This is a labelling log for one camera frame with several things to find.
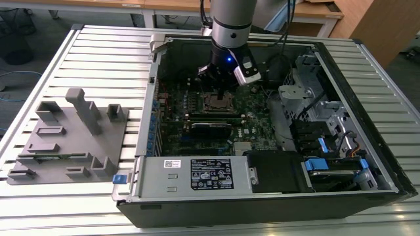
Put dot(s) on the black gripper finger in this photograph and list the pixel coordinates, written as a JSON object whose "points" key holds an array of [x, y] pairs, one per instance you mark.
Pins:
{"points": [[220, 93], [224, 93]]}

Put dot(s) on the silver topped CPU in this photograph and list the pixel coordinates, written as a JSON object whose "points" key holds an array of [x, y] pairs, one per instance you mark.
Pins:
{"points": [[214, 102]]}

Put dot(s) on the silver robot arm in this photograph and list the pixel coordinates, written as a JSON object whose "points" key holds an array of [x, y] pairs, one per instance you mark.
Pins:
{"points": [[231, 32]]}

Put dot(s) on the CPU socket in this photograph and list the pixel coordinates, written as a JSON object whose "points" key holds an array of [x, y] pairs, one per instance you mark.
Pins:
{"points": [[220, 112]]}

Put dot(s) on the green RAM stick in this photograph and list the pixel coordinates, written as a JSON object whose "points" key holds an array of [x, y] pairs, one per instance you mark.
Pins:
{"points": [[66, 155], [216, 120]]}

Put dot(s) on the green motherboard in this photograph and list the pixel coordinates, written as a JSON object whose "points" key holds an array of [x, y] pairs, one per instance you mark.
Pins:
{"points": [[259, 123]]}

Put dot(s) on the silver chipset heat sink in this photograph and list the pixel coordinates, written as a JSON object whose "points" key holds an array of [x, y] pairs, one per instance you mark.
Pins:
{"points": [[243, 146]]}

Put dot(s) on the black plastic shroud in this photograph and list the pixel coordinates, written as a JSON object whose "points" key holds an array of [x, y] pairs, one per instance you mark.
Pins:
{"points": [[279, 172]]}

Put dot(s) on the blue disk bay clip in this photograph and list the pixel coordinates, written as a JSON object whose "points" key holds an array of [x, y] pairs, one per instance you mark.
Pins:
{"points": [[323, 145]]}

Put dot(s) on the hard disk blue carrier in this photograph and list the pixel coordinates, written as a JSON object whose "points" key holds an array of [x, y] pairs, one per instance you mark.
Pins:
{"points": [[316, 164]]}

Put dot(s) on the grey power supply unit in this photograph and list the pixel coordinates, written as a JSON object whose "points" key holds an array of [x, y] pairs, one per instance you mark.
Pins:
{"points": [[154, 182]]}

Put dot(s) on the blue case latch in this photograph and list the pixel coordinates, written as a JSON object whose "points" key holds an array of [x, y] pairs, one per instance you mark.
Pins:
{"points": [[119, 179]]}

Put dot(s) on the grey parts rack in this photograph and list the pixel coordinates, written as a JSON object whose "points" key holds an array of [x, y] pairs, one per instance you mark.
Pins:
{"points": [[75, 137]]}

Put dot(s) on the black PC case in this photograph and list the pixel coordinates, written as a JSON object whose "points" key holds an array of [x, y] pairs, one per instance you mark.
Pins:
{"points": [[263, 214]]}

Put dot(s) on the wooden cabinet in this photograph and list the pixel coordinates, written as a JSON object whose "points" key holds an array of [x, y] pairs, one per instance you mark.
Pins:
{"points": [[387, 24]]}

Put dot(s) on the black office chair base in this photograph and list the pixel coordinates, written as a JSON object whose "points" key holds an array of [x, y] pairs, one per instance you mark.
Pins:
{"points": [[414, 52]]}

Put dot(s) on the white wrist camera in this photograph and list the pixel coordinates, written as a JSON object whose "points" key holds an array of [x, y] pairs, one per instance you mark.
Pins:
{"points": [[250, 77]]}

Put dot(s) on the silver disk bay bracket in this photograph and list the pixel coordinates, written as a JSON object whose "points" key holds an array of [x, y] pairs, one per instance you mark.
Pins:
{"points": [[294, 93]]}

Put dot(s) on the wooden desk white frame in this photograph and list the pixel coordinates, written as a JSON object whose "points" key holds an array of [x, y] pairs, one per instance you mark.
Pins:
{"points": [[82, 2], [315, 12]]}

